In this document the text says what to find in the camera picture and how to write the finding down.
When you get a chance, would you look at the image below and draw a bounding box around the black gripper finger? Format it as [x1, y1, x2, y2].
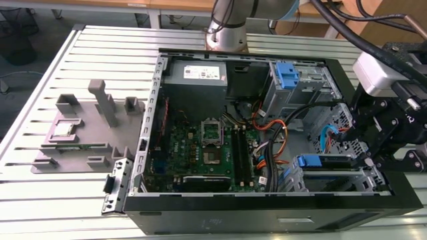
[363, 147, 427, 174]
[342, 84, 402, 151]

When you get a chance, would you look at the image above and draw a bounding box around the orange black power wire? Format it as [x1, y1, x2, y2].
[329, 126, 353, 146]

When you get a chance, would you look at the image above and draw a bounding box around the blue data wire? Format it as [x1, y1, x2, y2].
[321, 124, 338, 154]

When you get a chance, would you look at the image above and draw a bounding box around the hard disk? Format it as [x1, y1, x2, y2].
[283, 154, 363, 193]

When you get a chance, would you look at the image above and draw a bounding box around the silver disk bay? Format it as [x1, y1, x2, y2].
[287, 153, 393, 193]

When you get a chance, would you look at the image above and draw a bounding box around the silver optical drive cage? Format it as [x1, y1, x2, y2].
[263, 59, 342, 118]

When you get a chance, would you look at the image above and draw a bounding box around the blue plastic drive latch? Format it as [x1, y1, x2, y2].
[275, 61, 301, 89]

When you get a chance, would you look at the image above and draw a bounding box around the wooden cabinet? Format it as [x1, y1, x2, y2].
[337, 0, 427, 72]

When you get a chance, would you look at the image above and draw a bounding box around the black RAM slot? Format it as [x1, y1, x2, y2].
[241, 124, 257, 186]
[231, 124, 246, 186]

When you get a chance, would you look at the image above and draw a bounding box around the green motherboard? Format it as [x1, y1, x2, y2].
[149, 117, 269, 193]

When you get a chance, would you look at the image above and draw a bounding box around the metal socket cover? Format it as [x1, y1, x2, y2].
[199, 116, 225, 147]

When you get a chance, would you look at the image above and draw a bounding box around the CPU socket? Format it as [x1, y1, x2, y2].
[202, 147, 226, 165]

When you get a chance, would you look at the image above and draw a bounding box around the grey power supply unit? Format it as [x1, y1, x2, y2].
[163, 59, 230, 118]

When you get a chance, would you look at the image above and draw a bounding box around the black PC case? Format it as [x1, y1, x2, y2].
[122, 47, 425, 236]

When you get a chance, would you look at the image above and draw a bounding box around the black graphics card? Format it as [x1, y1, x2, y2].
[174, 174, 234, 193]

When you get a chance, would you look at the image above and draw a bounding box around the black case fan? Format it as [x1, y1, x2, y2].
[154, 84, 171, 153]

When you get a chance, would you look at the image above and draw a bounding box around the grey parts rack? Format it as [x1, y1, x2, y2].
[30, 79, 149, 174]

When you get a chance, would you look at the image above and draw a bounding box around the wooden top white desk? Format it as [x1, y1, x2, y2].
[42, 0, 354, 38]

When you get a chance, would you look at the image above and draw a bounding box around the green RAM stick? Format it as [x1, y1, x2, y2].
[55, 143, 97, 152]

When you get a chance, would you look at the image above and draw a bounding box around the silver CPU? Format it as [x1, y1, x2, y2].
[53, 123, 75, 137]

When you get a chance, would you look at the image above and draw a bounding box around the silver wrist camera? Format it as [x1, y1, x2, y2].
[353, 51, 414, 97]

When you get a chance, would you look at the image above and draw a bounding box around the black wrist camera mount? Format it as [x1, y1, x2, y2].
[379, 41, 427, 83]

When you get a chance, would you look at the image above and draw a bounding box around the orange power wire bundle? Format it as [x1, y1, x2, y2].
[251, 118, 291, 173]

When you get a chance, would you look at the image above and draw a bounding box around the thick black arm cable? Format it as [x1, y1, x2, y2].
[310, 0, 427, 83]

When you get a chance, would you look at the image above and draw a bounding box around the thick black cable bundle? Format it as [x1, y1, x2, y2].
[266, 101, 345, 192]

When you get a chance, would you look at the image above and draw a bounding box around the thin multicolour header wire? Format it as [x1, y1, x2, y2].
[175, 108, 191, 124]

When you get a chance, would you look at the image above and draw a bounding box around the red black twisted wire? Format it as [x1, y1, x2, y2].
[154, 97, 171, 152]

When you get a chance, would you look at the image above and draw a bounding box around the metal slot bracket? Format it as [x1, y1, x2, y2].
[102, 157, 135, 216]

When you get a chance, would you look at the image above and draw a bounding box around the pale floor cable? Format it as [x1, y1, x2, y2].
[0, 70, 46, 79]

